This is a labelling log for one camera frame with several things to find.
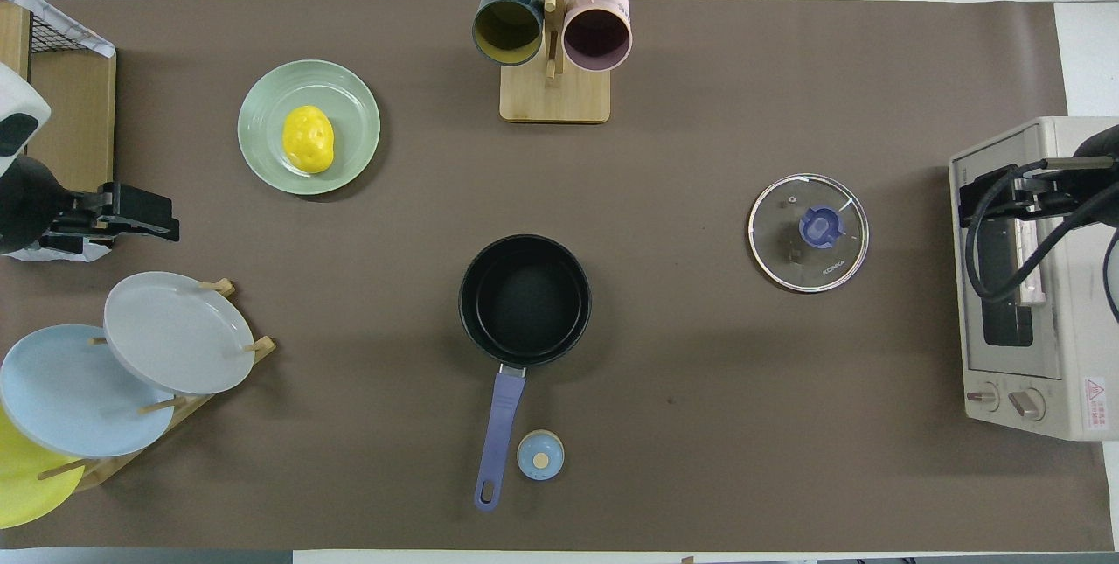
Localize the dark teal mug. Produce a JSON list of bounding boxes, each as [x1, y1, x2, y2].
[[472, 0, 545, 66]]

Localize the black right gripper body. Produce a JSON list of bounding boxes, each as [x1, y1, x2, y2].
[[1014, 123, 1119, 229]]

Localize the brown table mat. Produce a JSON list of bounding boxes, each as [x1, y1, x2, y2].
[[0, 0, 1116, 552]]

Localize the dark pot purple handle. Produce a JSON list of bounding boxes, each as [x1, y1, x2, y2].
[[459, 234, 593, 512]]

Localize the yellow plate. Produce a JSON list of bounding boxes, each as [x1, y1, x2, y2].
[[0, 407, 87, 530]]

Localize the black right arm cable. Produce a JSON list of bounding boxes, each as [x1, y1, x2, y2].
[[962, 157, 1119, 325]]

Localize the grey plate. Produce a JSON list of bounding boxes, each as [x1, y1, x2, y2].
[[103, 271, 256, 396]]

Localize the yellow potato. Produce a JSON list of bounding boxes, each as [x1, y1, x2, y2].
[[281, 105, 337, 175]]

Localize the light blue plate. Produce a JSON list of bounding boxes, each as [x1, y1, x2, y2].
[[0, 324, 176, 458]]

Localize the small blue round cap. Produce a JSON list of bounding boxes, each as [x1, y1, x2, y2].
[[517, 430, 566, 482]]

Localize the glass lid blue knob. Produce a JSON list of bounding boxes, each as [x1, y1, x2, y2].
[[747, 173, 870, 294]]

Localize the pink mug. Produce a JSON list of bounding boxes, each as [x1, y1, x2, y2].
[[562, 0, 632, 73]]

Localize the mint green plate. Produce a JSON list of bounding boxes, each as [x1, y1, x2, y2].
[[237, 59, 382, 196]]

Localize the wooden shelf board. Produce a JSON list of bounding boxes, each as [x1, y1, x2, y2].
[[0, 3, 33, 80], [24, 48, 117, 198]]

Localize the wooden plate rack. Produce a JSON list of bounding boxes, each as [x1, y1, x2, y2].
[[35, 278, 278, 491]]

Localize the wooden mug tree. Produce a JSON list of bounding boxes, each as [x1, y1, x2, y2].
[[469, 0, 639, 124]]

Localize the cream toaster oven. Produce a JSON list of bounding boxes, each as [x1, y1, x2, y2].
[[949, 116, 1119, 442]]

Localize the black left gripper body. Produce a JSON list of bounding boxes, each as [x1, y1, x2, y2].
[[0, 157, 108, 257]]

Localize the black wire basket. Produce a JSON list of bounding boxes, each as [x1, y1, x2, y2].
[[31, 9, 90, 54]]

